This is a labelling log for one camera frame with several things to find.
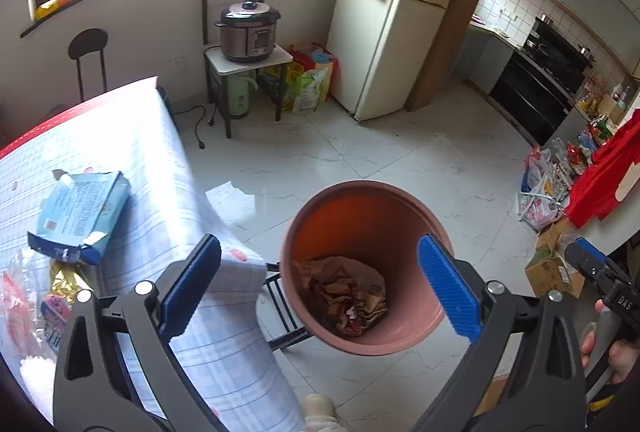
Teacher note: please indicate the red cloth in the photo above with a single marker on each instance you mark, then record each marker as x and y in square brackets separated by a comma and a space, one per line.
[605, 177]

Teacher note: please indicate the cream refrigerator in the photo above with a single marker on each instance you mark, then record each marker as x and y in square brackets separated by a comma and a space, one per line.
[390, 51]

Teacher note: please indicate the table with checked cloth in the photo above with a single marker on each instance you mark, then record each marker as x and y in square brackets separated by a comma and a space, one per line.
[150, 161]

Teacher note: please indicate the red shopping bag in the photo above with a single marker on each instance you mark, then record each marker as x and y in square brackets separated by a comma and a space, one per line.
[312, 54]

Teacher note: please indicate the white and green bag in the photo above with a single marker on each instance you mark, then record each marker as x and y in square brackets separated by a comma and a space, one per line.
[310, 91]

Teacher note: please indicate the grey lower kitchen cabinets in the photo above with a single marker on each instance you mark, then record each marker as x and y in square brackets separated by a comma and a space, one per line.
[480, 61]

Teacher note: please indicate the crumpled brown paper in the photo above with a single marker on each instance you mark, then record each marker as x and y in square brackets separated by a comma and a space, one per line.
[335, 292]

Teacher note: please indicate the blue cardboard box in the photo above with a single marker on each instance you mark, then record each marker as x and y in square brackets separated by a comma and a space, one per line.
[75, 212]

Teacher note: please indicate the pile of snack packets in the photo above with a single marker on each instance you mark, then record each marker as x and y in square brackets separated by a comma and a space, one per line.
[565, 161]

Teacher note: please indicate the row of bottles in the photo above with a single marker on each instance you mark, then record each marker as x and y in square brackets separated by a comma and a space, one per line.
[600, 104]

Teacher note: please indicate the steel pot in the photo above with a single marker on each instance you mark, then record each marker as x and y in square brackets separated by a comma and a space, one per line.
[586, 53]

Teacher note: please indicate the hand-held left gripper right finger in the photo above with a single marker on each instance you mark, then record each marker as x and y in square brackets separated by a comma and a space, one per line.
[447, 287]

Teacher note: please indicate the wall socket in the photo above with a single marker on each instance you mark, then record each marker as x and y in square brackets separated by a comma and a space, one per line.
[177, 62]

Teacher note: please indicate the black range hood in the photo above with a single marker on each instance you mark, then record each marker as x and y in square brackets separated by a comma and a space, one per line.
[560, 46]

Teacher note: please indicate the person's right hand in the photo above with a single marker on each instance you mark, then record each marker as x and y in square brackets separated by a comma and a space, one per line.
[625, 362]

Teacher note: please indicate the yellow bag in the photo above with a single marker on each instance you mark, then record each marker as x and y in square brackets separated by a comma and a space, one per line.
[280, 81]

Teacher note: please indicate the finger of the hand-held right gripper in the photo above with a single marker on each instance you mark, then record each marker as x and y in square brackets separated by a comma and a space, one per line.
[582, 257]

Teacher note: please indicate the black oven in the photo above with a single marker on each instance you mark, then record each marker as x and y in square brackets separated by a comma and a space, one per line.
[530, 96]

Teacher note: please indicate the green kettle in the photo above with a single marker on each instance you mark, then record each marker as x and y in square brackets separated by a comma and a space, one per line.
[237, 96]

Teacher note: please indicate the orange plastic bin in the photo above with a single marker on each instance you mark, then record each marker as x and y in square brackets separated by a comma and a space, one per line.
[350, 222]

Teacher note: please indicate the white plastic bag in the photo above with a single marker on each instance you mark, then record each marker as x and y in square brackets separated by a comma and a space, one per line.
[540, 212]

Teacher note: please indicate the gold foil packet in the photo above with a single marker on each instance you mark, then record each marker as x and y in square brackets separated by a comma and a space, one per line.
[65, 279]

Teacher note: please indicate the yellow packet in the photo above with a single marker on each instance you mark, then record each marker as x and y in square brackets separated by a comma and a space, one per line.
[55, 4]

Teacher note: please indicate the white-topped side table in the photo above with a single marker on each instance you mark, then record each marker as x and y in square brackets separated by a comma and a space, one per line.
[279, 56]

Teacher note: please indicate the pink and blue snack packet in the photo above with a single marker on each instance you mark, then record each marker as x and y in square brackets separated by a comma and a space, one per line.
[52, 317]

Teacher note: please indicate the clear plastic food container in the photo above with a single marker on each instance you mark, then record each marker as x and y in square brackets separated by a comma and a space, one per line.
[17, 297]

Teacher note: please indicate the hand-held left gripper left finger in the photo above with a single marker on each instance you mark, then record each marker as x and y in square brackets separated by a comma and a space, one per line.
[192, 287]

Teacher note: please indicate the person's beige slipper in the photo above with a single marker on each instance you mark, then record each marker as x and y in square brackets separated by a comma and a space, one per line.
[320, 412]

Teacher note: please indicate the black round-backed chair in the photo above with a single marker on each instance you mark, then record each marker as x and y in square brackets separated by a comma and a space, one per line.
[87, 42]

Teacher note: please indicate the brown wooden partition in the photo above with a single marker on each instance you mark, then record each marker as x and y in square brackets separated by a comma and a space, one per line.
[450, 36]

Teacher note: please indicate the white wrapper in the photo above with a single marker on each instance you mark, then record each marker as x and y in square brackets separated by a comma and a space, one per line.
[35, 369]

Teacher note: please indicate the electric pressure cooker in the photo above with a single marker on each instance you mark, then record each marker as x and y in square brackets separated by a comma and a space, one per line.
[247, 31]

